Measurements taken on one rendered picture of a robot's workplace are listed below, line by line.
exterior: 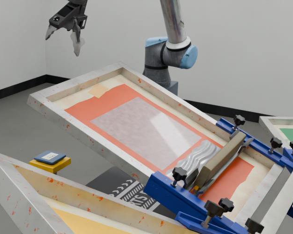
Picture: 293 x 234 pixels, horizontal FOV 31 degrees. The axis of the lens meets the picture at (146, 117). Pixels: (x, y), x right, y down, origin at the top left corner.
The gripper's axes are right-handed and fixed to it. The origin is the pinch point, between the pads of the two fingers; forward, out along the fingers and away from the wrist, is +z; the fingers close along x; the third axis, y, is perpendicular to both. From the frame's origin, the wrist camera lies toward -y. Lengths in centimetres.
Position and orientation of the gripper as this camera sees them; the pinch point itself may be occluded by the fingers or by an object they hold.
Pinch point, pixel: (60, 48)
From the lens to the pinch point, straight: 199.3
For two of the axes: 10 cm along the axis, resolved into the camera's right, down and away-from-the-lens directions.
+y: 4.6, -2.7, 8.4
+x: -8.3, -4.5, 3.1
